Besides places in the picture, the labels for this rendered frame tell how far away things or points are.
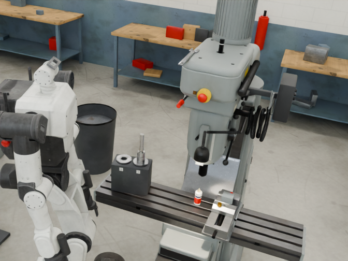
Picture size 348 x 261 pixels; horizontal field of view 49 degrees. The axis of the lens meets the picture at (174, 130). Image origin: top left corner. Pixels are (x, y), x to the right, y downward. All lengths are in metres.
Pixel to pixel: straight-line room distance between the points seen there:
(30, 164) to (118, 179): 0.90
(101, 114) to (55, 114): 2.70
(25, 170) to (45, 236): 0.30
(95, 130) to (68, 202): 2.07
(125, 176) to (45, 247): 0.76
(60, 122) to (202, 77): 0.61
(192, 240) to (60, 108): 1.11
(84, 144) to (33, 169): 2.45
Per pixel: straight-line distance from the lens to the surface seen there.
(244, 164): 2.50
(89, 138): 3.84
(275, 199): 4.10
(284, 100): 2.05
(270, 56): 6.14
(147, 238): 3.40
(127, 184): 2.27
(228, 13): 1.93
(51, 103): 1.50
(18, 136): 1.41
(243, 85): 1.69
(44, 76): 1.51
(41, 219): 1.61
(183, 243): 2.18
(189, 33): 5.79
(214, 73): 1.61
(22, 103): 1.52
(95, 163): 4.02
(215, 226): 2.05
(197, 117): 1.85
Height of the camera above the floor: 2.40
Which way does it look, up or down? 29 degrees down
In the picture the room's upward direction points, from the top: 6 degrees clockwise
